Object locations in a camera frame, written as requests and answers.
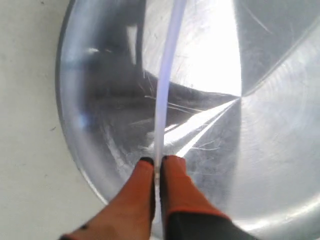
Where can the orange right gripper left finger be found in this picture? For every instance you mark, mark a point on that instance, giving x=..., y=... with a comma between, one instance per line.
x=129, y=215

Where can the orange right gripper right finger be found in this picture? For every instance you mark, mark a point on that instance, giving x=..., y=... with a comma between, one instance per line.
x=186, y=213

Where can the translucent white plastic straw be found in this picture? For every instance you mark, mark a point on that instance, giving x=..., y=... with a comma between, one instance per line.
x=161, y=103

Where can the round silver metal plate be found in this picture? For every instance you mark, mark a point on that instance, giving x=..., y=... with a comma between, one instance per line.
x=243, y=102

